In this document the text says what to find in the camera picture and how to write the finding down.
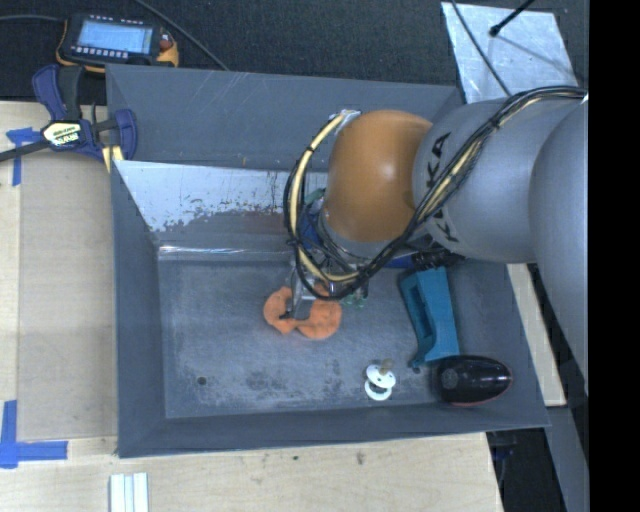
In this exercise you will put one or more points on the grey metal bin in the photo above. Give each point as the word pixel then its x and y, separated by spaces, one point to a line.
pixel 225 360

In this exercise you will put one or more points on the white pacifier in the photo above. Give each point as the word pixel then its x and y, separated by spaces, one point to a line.
pixel 379 382

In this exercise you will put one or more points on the black oval brush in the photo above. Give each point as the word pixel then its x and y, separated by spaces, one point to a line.
pixel 475 382

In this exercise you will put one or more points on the pale wood flat board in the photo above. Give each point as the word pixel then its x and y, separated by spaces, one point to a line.
pixel 65 300

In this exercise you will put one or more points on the teal plastic bracket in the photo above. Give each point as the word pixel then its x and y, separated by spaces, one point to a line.
pixel 434 315

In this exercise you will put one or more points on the black cylinder on white bracket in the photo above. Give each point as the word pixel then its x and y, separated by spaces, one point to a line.
pixel 430 259

